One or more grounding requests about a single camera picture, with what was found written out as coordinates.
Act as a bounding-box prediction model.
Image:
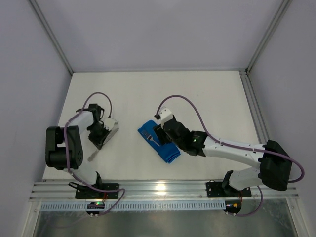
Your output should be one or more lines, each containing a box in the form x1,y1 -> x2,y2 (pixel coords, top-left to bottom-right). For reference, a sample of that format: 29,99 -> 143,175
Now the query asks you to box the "blue cloth napkin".
137,120 -> 181,163

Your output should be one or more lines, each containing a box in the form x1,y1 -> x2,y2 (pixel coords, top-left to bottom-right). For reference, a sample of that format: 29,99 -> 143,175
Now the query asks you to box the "silver table knife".
87,129 -> 119,162

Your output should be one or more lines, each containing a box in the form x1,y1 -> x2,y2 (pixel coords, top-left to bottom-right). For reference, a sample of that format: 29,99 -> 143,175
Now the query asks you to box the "silver fork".
142,130 -> 160,146

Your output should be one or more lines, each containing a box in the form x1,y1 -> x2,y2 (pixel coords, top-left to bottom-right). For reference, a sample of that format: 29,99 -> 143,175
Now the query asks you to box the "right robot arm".
153,118 -> 292,196

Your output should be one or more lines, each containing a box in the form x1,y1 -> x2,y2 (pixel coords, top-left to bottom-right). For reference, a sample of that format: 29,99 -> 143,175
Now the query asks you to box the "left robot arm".
45,104 -> 118,190

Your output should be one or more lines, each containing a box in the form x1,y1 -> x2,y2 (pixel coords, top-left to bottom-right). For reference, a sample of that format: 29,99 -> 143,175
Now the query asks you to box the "left controller board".
86,201 -> 105,216

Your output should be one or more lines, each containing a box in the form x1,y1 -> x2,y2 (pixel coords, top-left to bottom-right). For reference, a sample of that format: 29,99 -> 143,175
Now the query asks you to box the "controller board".
224,201 -> 242,216
86,201 -> 105,216

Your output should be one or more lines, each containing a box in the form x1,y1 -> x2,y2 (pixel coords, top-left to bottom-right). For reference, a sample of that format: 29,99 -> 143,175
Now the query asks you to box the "right controller board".
224,201 -> 242,216

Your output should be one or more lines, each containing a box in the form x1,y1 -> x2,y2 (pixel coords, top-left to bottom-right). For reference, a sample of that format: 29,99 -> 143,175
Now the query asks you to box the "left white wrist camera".
104,118 -> 119,131

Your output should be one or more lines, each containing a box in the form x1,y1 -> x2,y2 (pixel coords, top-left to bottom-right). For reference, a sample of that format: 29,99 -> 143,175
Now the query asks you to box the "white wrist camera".
104,118 -> 119,131
159,107 -> 173,127

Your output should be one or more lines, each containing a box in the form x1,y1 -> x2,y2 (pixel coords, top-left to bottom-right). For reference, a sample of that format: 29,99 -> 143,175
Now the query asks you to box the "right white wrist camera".
159,107 -> 173,127

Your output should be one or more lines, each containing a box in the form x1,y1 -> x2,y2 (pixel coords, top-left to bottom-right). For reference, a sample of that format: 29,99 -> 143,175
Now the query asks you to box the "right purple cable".
154,94 -> 305,217

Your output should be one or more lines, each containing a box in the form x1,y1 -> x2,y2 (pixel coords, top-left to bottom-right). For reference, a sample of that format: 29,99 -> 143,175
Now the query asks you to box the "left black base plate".
75,182 -> 120,199

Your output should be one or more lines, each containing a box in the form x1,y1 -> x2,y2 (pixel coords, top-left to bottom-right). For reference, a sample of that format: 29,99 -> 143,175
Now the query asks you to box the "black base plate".
205,180 -> 252,198
75,182 -> 120,199

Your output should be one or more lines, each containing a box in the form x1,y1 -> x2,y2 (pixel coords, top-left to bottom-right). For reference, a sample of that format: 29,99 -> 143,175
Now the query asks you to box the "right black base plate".
205,180 -> 252,198

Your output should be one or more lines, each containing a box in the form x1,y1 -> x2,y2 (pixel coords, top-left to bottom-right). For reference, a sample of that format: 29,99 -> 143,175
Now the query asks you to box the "slotted grey cable duct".
40,200 -> 225,211

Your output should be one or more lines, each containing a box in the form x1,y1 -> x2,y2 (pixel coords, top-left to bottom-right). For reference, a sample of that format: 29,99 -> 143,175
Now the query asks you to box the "aluminium front rail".
29,179 -> 299,202

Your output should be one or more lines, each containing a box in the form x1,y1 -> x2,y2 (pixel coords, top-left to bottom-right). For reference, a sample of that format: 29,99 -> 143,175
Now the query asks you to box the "aluminium rail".
29,179 -> 299,202
238,69 -> 282,178

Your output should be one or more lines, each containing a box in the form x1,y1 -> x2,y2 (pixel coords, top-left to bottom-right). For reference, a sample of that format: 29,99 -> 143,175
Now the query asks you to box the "right side aluminium rail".
238,69 -> 282,178

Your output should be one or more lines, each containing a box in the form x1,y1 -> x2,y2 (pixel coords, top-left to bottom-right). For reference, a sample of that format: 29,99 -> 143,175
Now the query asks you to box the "left aluminium frame post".
27,0 -> 74,76

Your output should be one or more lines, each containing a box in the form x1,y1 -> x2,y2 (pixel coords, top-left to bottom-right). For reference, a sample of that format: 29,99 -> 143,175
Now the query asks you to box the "aluminium frame post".
245,0 -> 292,74
27,0 -> 74,76

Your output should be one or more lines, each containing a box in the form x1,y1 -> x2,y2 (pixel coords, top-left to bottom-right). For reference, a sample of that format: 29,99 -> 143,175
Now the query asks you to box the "right aluminium frame post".
245,0 -> 292,74

